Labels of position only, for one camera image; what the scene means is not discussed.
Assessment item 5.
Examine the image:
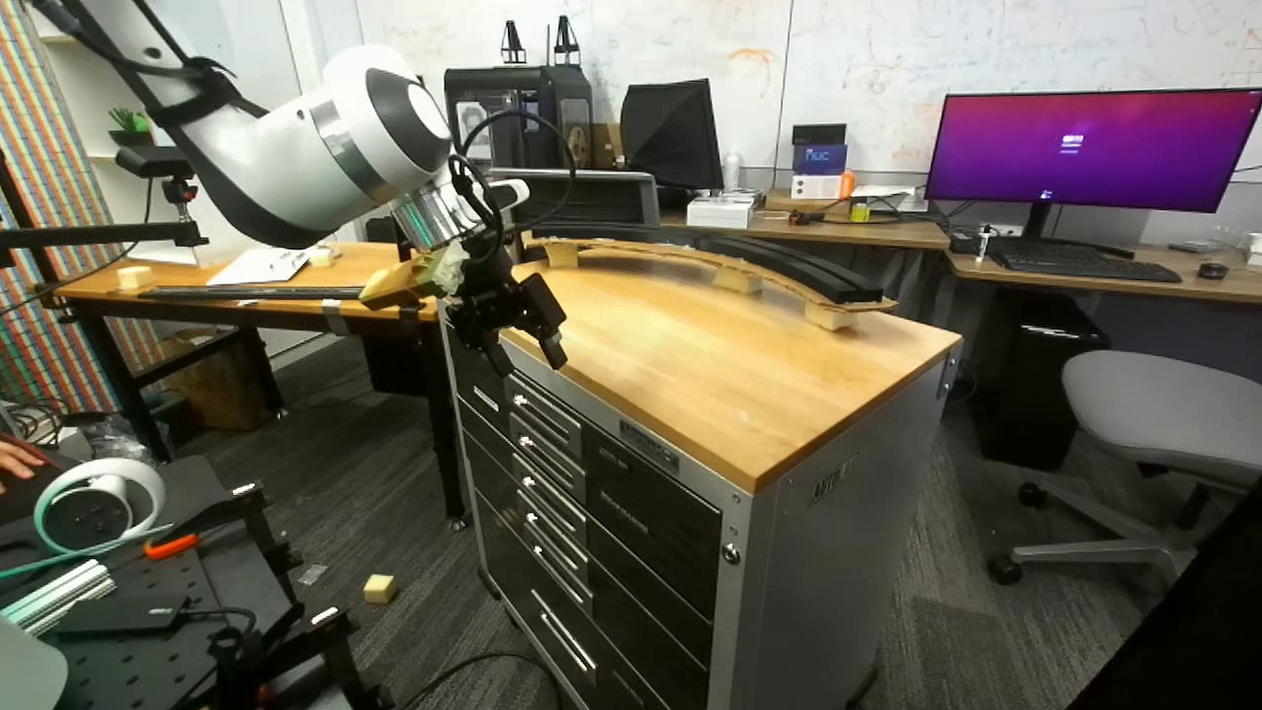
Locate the white shelf unit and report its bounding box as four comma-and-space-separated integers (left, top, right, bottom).
19, 25, 158, 182

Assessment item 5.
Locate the brown box under desk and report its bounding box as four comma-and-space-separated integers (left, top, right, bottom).
165, 333, 287, 442

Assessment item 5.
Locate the black stereo camera on stand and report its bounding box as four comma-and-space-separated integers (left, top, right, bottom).
111, 142, 193, 215

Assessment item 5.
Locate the white and green tape roll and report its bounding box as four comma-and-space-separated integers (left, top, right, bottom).
28, 455, 172, 562

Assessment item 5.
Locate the grey office chair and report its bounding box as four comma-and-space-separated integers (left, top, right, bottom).
985, 345, 1262, 591

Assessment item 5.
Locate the white flat box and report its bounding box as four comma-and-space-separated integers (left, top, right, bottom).
683, 190, 763, 232

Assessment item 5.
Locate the wooden desk with black legs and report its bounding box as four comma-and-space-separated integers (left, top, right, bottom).
40, 241, 479, 530

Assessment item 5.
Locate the black optical breadboard frame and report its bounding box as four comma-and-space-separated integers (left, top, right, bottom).
0, 455, 388, 710

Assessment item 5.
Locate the curved wooden piece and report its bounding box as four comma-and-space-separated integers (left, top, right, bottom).
528, 232, 901, 334

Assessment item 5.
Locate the taped yellow-green wrist camera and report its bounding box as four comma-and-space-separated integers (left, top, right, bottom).
356, 241, 474, 311

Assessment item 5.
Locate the computer monitor with purple screen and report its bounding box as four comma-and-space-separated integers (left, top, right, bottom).
925, 82, 1262, 247

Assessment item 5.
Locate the long wooden office desk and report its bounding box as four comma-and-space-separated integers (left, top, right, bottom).
653, 192, 1262, 316

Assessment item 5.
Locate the grey cabinet with wooden top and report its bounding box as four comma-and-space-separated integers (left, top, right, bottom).
433, 257, 968, 710

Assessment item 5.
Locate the black keyboard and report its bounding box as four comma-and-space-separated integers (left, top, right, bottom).
985, 241, 1188, 288

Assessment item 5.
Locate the black monitor seen from behind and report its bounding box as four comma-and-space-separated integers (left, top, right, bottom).
615, 77, 730, 198

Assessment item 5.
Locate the blue and white box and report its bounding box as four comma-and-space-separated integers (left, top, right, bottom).
791, 121, 851, 204

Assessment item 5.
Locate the black curved strip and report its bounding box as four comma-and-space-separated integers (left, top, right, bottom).
692, 229, 901, 305

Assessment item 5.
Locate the orange-handled tool on breadboard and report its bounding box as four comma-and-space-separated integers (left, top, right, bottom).
139, 530, 208, 570

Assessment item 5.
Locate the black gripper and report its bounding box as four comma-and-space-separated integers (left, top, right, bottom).
448, 254, 578, 378

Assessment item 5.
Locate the white paper sheet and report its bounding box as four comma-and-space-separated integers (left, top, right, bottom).
207, 246, 316, 291

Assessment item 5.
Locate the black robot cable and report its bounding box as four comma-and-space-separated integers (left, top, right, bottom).
452, 102, 586, 254

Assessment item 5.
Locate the silver aluminium extrusion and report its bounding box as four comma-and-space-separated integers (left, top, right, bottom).
0, 555, 123, 639

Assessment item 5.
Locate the grey equipment box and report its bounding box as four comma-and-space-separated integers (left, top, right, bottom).
491, 167, 666, 241

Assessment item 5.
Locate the small green potted plant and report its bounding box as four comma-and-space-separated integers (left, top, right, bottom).
107, 107, 158, 151

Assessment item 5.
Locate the black printer enclosure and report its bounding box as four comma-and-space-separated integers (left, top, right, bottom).
441, 58, 601, 175

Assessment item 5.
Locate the bystander hand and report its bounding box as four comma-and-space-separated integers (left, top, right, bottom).
0, 437, 65, 504

